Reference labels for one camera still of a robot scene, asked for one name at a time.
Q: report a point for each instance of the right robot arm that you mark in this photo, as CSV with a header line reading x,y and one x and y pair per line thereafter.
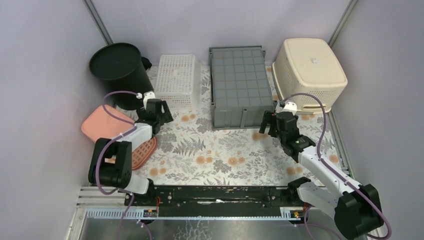
x,y
354,207

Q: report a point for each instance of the cream plastic tub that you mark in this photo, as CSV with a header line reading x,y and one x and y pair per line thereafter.
x,y
307,71

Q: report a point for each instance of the white perforated plastic basket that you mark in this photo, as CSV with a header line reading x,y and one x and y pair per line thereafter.
x,y
178,81

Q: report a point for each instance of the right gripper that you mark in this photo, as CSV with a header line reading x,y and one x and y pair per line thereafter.
x,y
268,118

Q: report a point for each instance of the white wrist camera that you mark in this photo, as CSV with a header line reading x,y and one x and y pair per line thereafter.
x,y
144,97
290,107

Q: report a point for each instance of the grey plastic crate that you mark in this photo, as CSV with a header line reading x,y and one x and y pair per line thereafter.
x,y
240,90

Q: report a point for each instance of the black mounting base rail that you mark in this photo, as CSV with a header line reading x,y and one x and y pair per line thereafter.
x,y
187,201

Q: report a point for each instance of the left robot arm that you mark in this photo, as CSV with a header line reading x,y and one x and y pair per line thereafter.
x,y
111,165

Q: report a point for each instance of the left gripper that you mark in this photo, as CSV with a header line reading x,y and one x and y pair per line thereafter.
x,y
159,110

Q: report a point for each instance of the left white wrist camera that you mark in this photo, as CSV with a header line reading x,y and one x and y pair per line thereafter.
x,y
144,97

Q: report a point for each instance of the pink perforated basket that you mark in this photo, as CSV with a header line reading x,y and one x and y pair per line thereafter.
x,y
111,122

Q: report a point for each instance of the large black cylindrical container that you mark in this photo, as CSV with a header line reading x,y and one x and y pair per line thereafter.
x,y
119,67

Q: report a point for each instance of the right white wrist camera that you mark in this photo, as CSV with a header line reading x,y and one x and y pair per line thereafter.
x,y
290,107

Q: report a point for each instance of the black cloth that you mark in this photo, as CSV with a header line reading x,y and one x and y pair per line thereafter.
x,y
146,63

